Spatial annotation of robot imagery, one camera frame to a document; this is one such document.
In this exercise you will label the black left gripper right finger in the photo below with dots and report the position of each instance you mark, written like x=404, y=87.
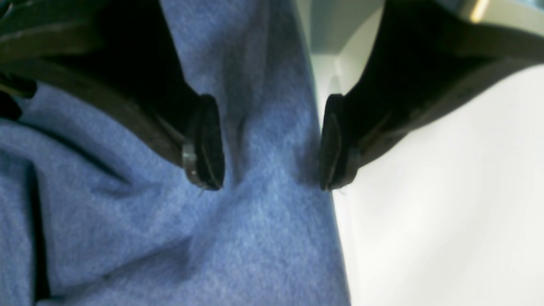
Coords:
x=429, y=58

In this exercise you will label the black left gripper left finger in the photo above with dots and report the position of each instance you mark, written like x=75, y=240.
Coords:
x=118, y=56

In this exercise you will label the dark blue t-shirt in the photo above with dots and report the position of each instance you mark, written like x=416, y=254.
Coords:
x=91, y=217

